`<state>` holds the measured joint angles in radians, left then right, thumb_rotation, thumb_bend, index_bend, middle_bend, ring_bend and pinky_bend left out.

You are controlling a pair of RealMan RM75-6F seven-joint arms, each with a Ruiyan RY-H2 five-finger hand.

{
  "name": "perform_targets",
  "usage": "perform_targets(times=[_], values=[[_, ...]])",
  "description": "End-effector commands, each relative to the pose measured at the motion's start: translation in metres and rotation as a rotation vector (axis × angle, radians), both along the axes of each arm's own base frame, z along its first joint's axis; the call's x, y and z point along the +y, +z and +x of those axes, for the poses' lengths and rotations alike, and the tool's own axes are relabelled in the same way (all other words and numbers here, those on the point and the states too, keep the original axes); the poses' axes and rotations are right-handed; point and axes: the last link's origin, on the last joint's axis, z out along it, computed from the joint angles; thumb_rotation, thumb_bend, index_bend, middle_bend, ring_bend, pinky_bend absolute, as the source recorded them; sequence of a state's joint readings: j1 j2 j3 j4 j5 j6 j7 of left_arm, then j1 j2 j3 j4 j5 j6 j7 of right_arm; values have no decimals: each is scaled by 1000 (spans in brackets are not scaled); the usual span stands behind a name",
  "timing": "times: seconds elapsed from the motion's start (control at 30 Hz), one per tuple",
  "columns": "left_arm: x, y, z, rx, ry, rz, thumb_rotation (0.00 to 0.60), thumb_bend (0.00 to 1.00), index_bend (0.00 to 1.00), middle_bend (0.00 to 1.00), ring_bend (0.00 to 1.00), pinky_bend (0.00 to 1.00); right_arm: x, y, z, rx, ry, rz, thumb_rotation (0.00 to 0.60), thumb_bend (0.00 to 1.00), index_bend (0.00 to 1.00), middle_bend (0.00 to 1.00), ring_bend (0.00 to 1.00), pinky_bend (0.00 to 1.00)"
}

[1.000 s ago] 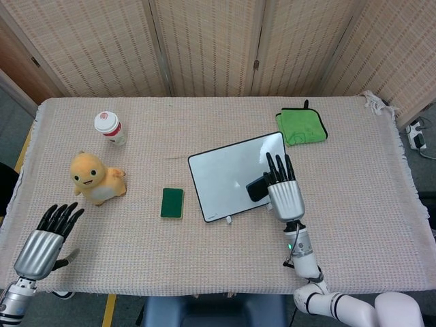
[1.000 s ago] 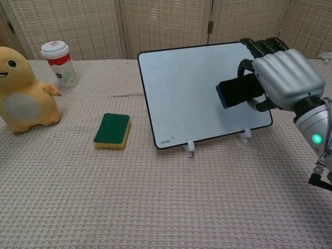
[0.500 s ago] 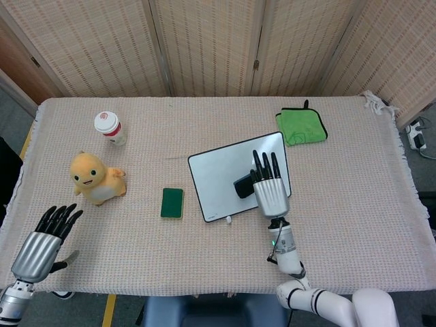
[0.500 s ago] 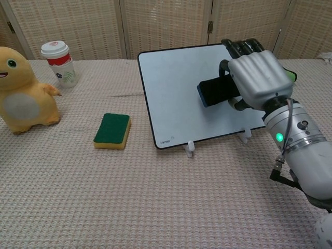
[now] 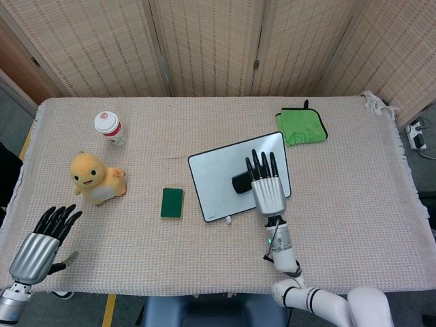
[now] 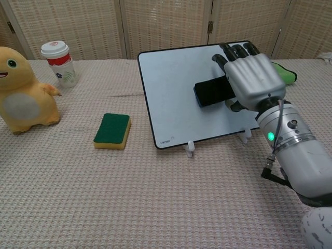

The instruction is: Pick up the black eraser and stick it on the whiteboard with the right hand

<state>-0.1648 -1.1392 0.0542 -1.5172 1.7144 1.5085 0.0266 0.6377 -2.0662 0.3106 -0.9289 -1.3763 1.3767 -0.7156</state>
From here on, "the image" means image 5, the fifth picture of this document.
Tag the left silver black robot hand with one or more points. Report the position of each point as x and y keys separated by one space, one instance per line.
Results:
x=32 y=257

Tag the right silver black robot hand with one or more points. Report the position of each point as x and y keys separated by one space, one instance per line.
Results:
x=269 y=195

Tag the black whiteboard eraser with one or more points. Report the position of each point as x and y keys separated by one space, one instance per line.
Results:
x=241 y=184

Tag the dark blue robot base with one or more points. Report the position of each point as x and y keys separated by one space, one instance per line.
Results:
x=211 y=311

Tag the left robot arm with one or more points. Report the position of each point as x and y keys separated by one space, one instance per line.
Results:
x=12 y=303

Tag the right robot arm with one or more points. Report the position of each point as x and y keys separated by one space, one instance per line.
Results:
x=284 y=252

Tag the small white plastic cap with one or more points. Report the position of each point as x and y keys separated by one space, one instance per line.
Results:
x=229 y=220

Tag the black white shoe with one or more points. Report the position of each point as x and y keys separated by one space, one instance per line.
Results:
x=64 y=295

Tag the green folded microfiber cloth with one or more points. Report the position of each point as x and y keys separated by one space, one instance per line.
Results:
x=301 y=126

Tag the black chair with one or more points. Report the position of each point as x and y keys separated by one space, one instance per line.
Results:
x=8 y=173

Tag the green scouring sponge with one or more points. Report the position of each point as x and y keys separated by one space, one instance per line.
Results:
x=172 y=203

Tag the yellow plush toy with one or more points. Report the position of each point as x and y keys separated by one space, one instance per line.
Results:
x=98 y=180

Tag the beige woven tablecloth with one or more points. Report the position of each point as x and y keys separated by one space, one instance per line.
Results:
x=170 y=259

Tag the red white paper coffee cup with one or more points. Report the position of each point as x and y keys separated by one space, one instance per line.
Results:
x=110 y=127

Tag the white power strip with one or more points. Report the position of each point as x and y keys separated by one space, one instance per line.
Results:
x=416 y=134

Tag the woven folding screen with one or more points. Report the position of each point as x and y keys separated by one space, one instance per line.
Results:
x=211 y=44

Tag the white whiteboard with black frame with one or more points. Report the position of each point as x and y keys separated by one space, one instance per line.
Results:
x=218 y=177

